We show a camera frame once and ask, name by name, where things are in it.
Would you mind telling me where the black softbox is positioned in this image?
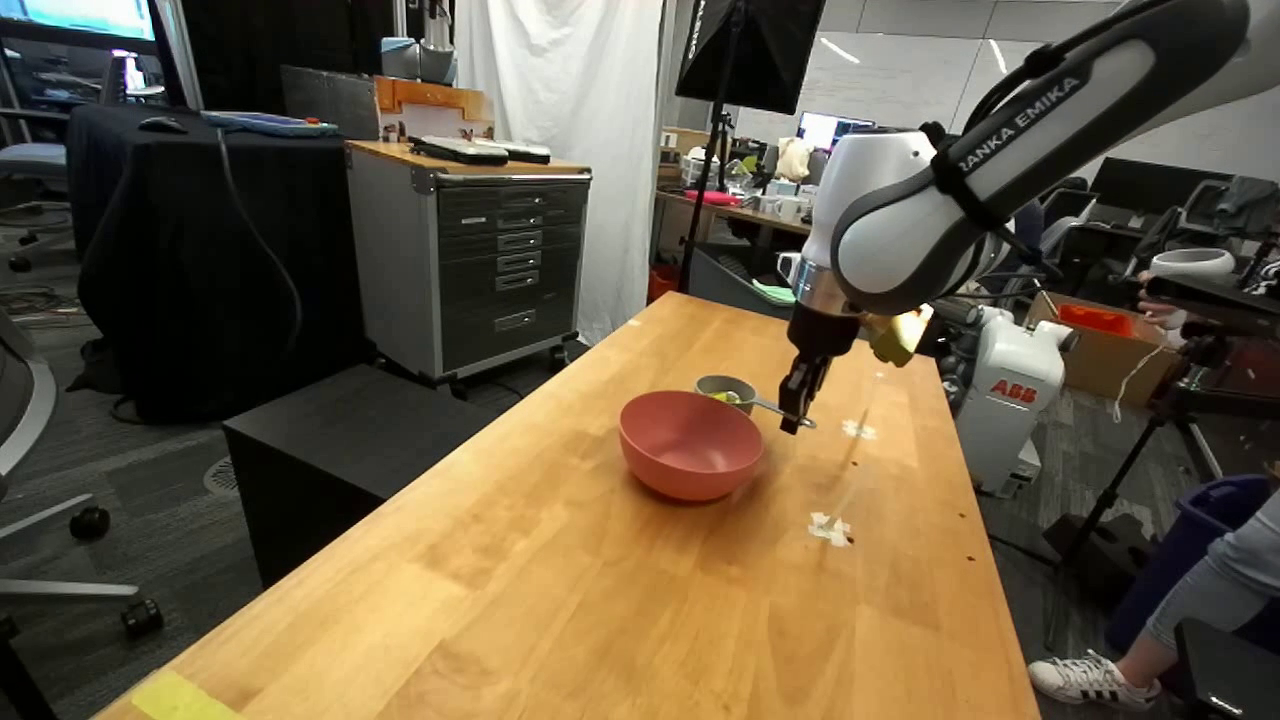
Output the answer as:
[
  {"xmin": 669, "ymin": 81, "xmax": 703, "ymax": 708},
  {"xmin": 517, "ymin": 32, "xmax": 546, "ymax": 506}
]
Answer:
[{"xmin": 671, "ymin": 0, "xmax": 826, "ymax": 115}]

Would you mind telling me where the yellow tape piece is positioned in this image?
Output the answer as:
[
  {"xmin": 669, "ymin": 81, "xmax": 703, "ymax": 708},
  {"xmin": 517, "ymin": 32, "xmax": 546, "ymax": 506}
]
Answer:
[{"xmin": 122, "ymin": 667, "xmax": 243, "ymax": 720}]

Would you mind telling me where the black softbox stand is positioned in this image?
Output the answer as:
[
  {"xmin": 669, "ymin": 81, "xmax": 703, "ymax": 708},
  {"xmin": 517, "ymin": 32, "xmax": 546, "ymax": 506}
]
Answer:
[{"xmin": 677, "ymin": 0, "xmax": 752, "ymax": 296}]

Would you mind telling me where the office chair base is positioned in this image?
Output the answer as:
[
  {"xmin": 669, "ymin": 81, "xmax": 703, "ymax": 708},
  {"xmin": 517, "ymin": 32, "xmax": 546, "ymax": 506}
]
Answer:
[{"xmin": 0, "ymin": 315, "xmax": 166, "ymax": 643}]

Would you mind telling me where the grey drawer cabinet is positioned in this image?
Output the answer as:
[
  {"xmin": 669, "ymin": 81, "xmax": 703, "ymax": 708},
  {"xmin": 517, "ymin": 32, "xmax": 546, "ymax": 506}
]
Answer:
[{"xmin": 343, "ymin": 135, "xmax": 596, "ymax": 388}]

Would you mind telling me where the white ABB robot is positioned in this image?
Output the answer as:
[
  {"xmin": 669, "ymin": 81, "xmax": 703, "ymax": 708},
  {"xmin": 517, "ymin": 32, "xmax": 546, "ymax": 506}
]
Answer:
[{"xmin": 956, "ymin": 302, "xmax": 1072, "ymax": 496}]

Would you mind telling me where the blue bin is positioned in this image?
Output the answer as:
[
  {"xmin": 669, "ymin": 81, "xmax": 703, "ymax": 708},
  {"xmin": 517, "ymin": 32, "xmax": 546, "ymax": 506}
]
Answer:
[{"xmin": 1104, "ymin": 472, "xmax": 1280, "ymax": 658}]

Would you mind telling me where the black keyboard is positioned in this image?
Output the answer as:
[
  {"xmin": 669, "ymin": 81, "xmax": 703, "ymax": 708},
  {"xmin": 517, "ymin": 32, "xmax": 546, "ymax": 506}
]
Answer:
[{"xmin": 404, "ymin": 133, "xmax": 511, "ymax": 169}]

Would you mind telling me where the cardboard box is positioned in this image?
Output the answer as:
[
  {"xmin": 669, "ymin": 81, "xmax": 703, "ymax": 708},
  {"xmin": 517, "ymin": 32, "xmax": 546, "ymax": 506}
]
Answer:
[{"xmin": 371, "ymin": 74, "xmax": 495, "ymax": 146}]

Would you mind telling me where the yellow wrist camera mount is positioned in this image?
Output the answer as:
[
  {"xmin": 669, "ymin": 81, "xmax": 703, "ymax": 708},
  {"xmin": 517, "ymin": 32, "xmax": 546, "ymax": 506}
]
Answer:
[{"xmin": 859, "ymin": 302, "xmax": 935, "ymax": 372}]

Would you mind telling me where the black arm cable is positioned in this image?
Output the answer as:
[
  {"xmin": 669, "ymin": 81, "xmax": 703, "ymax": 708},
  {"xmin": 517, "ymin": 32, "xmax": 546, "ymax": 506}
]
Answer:
[{"xmin": 916, "ymin": 44, "xmax": 1072, "ymax": 254}]

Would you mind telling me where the black low box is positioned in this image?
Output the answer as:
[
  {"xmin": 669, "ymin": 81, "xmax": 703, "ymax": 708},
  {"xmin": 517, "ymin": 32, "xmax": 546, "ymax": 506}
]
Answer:
[{"xmin": 220, "ymin": 361, "xmax": 563, "ymax": 592}]

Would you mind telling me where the pink bowl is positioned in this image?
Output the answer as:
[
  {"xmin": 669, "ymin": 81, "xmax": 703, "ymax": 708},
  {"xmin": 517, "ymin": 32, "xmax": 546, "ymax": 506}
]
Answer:
[{"xmin": 617, "ymin": 388, "xmax": 772, "ymax": 510}]

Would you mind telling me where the grey measuring cup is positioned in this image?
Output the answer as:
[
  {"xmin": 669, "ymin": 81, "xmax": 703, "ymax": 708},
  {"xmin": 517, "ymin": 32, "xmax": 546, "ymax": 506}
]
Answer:
[{"xmin": 690, "ymin": 372, "xmax": 802, "ymax": 429}]

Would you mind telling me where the computer monitor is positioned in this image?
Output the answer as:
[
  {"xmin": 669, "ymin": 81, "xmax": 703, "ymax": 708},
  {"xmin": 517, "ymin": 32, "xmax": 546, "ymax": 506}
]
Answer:
[{"xmin": 0, "ymin": 0, "xmax": 161, "ymax": 48}]

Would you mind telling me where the black draped table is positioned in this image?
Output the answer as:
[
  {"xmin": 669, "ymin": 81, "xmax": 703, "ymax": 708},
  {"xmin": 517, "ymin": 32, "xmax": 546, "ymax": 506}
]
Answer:
[{"xmin": 72, "ymin": 104, "xmax": 371, "ymax": 429}]

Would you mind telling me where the person leg white sneaker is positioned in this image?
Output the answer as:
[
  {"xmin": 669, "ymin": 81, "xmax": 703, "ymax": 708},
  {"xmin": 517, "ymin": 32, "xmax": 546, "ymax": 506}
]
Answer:
[{"xmin": 1029, "ymin": 492, "xmax": 1280, "ymax": 714}]

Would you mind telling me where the white curtain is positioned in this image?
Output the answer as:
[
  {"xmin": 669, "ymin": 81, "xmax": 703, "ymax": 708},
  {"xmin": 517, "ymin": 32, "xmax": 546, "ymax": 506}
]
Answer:
[{"xmin": 450, "ymin": 0, "xmax": 671, "ymax": 344}]

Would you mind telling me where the black camera tripod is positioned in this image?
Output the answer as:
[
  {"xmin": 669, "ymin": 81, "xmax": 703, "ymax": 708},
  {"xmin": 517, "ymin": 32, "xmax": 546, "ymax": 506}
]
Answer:
[{"xmin": 1062, "ymin": 383, "xmax": 1232, "ymax": 564}]

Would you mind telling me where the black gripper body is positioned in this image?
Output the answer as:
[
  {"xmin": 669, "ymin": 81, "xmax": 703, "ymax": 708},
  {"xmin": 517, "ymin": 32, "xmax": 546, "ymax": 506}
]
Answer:
[{"xmin": 789, "ymin": 302, "xmax": 864, "ymax": 366}]

